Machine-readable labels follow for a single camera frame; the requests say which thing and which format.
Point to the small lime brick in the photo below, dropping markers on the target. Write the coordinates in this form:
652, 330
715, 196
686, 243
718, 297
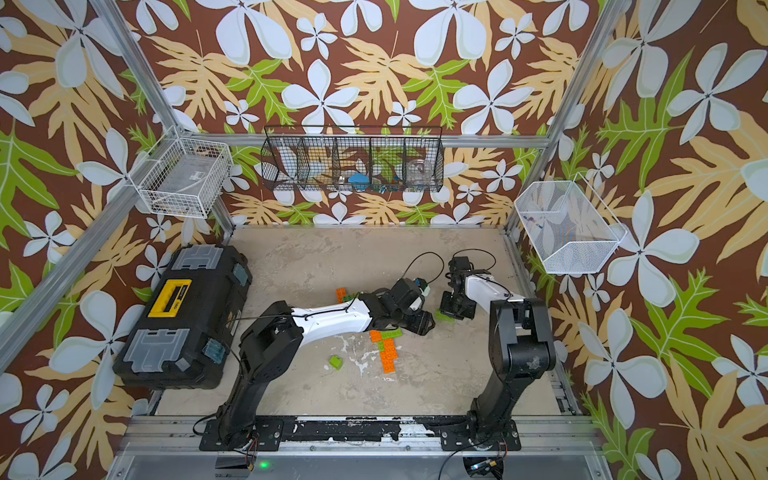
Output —
336, 362

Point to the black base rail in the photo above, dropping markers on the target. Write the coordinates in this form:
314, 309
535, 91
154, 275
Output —
384, 431

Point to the white wire basket left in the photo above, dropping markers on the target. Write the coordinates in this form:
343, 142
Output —
183, 176

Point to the blue object in basket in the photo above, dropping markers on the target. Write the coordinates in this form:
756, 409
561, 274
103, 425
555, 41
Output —
359, 182

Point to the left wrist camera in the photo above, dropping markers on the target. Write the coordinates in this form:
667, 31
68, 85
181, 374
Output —
423, 286

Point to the black yellow toolbox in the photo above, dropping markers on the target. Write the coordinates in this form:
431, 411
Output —
183, 336

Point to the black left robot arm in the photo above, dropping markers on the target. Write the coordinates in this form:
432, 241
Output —
269, 345

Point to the black wire basket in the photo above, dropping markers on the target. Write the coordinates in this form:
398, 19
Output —
396, 159

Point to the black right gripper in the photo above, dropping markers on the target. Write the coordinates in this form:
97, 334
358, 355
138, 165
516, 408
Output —
444, 307

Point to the white mesh basket right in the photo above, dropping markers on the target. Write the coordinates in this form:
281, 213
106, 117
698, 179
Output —
570, 227

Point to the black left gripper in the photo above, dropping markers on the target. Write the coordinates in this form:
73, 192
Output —
422, 324

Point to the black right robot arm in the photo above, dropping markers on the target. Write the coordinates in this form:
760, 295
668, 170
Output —
520, 348

